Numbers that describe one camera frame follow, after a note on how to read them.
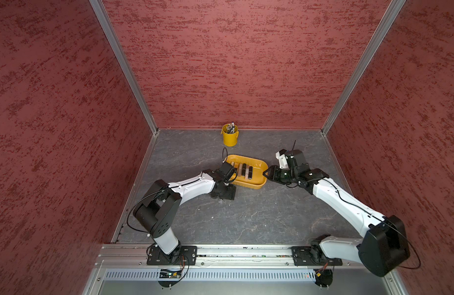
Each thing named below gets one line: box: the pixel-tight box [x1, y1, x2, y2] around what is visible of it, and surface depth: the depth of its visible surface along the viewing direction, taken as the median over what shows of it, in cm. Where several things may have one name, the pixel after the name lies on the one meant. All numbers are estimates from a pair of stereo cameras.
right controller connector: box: [313, 269, 334, 291], surface depth 72 cm
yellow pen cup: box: [220, 122, 240, 147], surface depth 112 cm
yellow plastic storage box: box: [226, 154, 269, 190], surface depth 102 cm
